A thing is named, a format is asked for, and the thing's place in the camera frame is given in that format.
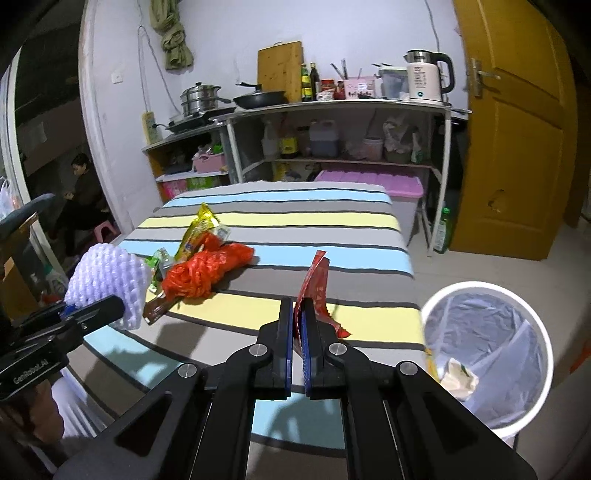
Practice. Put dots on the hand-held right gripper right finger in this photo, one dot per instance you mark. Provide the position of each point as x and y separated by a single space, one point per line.
306 369

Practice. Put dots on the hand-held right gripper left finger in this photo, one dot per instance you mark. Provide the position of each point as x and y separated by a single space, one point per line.
288 360

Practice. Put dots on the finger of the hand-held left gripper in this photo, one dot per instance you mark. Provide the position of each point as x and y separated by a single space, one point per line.
99 311

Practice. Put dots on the white foam fruit net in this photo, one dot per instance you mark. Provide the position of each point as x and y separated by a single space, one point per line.
106 272

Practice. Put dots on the red snack wrapper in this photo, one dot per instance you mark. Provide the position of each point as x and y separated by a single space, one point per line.
314 281

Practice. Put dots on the yellow snack wrapper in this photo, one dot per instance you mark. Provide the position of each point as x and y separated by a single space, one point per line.
196 228

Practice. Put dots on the white round trash bin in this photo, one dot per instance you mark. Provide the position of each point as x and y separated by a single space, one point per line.
547 350

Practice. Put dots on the person's left hand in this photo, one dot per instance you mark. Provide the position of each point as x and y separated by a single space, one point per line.
32 415

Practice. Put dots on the brown snack wrapper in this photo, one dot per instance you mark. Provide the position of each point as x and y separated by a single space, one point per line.
154 311

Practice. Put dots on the green small wrapper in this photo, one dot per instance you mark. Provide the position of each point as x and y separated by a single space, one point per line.
161 264

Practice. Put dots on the pink plastic stool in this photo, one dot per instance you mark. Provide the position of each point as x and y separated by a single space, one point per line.
105 230

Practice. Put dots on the red plastic bag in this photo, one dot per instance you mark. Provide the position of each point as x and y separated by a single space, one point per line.
203 267

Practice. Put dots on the striped bed sheet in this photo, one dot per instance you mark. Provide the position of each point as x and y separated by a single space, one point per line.
300 221

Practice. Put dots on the white plastic bag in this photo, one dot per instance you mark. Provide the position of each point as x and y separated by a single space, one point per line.
8 201

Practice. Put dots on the crumpled white paper wrapper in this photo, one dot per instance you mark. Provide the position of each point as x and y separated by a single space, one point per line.
459 378

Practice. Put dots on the clear box of packets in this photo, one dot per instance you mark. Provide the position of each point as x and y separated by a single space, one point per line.
194 184

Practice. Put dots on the yellow wooden cabinet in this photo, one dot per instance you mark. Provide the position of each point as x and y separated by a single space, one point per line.
154 161

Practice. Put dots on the clear plastic bin liner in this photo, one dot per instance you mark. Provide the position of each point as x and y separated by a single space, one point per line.
485 323

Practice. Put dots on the pink plastic basket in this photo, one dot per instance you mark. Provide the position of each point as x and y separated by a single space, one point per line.
210 164

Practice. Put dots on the yellow printed bag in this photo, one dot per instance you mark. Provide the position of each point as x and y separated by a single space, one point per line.
291 171

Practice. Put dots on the yellow power strip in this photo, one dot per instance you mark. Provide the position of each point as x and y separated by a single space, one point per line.
150 127

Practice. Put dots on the green plastic bottle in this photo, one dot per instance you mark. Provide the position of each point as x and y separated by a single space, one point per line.
442 233

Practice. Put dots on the pink lidded storage box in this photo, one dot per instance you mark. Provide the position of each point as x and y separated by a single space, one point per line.
369 182

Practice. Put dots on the black induction cooker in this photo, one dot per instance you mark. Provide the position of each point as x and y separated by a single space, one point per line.
194 121

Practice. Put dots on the yellow label oil bottle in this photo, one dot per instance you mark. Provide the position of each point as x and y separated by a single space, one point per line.
288 145

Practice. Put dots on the white plastic bottle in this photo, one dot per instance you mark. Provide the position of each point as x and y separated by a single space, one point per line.
270 145

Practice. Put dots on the pink plastic bucket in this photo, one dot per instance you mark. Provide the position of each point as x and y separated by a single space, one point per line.
373 150

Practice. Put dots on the steel steamer pot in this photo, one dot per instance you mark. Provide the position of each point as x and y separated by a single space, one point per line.
201 99

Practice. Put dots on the crumpled plastic bags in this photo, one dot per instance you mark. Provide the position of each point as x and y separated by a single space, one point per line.
401 138

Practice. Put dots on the white metal shelf rack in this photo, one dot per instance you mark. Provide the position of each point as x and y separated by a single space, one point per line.
332 107

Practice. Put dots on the black frying pan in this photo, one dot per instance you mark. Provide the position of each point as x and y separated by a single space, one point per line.
261 98

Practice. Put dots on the red lidded jar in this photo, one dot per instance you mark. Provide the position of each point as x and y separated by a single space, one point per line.
328 90

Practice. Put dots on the green capped sauce bottle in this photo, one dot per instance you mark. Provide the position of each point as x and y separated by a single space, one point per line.
305 87

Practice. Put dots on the dark sauce bottle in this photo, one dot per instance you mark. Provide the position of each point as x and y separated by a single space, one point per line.
315 85

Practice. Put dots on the green hanging cloth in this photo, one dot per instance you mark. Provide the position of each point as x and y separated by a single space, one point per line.
173 44

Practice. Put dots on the pink utensil holder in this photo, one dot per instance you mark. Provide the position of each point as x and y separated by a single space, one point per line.
359 88

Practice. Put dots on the yellow wooden door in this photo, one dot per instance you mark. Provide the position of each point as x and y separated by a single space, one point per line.
508 161

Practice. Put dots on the wooden cutting board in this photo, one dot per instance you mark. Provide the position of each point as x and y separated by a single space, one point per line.
279 69

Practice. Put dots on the clear plastic jug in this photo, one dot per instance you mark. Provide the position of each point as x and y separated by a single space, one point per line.
392 85

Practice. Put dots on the white electric kettle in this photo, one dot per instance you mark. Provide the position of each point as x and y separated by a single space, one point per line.
422 81

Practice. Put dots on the white wall switch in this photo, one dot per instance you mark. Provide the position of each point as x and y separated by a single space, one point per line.
118 76

